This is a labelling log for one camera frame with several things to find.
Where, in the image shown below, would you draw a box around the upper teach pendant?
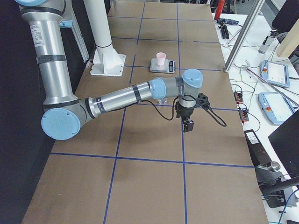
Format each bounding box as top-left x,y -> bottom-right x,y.
261,60 -> 290,88

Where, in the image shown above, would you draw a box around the digital kitchen scale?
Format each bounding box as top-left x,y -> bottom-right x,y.
150,58 -> 176,74

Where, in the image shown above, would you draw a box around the white pedestal column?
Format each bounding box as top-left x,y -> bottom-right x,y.
84,0 -> 126,77

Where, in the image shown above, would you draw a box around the red fire extinguisher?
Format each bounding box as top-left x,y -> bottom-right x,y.
214,0 -> 226,20

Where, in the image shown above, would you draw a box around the blue tape grid lines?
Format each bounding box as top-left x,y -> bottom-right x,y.
50,1 -> 255,224

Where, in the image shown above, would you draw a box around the teach pendant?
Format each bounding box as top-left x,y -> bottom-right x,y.
258,92 -> 295,126
261,60 -> 290,88

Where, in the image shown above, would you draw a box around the aluminium frame post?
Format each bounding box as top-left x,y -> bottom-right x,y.
224,0 -> 265,72

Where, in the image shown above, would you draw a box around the black box with label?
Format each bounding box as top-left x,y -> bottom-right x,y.
244,129 -> 271,167

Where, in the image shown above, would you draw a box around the brown paper table cover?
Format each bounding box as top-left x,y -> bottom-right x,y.
21,1 -> 269,224

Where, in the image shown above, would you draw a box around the orange terminal block upper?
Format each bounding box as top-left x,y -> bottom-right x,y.
233,91 -> 243,104

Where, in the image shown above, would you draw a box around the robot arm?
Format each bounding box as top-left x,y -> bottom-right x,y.
18,0 -> 203,140

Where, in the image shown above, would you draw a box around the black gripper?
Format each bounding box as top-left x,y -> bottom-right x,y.
175,102 -> 194,133

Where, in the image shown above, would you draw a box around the orange terminal block lower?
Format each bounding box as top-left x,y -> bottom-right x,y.
238,108 -> 249,124

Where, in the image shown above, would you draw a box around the pink plastic cup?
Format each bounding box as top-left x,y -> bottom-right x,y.
156,52 -> 166,66

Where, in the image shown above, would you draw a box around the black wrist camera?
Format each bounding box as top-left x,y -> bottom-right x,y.
196,93 -> 210,109

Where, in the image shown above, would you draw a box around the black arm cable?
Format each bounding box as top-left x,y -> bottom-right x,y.
142,97 -> 228,128

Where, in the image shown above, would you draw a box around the lower teach pendant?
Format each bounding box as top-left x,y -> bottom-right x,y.
258,92 -> 295,126

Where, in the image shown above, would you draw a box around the black monitor corner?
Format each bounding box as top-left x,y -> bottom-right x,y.
268,111 -> 299,177

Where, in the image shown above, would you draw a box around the orange terminal block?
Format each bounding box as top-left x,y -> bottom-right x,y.
238,108 -> 249,124
233,91 -> 243,104

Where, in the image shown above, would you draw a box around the black tripod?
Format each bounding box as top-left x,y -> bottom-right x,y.
219,22 -> 229,39

